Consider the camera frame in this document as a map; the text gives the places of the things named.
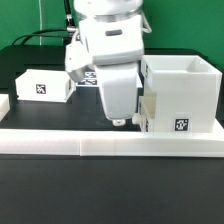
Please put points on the white rear drawer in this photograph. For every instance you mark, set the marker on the white rear drawer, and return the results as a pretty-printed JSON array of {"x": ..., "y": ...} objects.
[{"x": 44, "y": 85}]

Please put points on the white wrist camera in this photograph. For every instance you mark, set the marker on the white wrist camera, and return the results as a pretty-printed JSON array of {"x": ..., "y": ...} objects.
[{"x": 77, "y": 61}]

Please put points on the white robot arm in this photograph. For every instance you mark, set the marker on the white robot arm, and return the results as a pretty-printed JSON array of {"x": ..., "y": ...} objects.
[{"x": 111, "y": 32}]

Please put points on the white drawer cabinet box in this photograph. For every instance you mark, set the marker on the white drawer cabinet box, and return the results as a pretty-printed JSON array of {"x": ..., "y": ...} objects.
[{"x": 187, "y": 89}]

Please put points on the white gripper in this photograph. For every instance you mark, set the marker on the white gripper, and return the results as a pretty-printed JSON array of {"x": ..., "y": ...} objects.
[{"x": 118, "y": 91}]

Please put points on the white drawer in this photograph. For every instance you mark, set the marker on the white drawer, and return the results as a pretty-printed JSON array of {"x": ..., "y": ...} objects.
[
  {"x": 44, "y": 85},
  {"x": 145, "y": 115}
]

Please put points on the white L-shaped fence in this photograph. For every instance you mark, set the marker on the white L-shaped fence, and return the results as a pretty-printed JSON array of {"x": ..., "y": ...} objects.
[{"x": 99, "y": 143}]

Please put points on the white front drawer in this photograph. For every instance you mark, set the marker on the white front drawer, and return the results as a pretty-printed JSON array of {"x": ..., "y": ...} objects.
[{"x": 145, "y": 115}]

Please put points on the white fiducial marker sheet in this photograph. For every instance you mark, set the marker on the white fiducial marker sheet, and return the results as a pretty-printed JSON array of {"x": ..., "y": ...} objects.
[{"x": 90, "y": 80}]

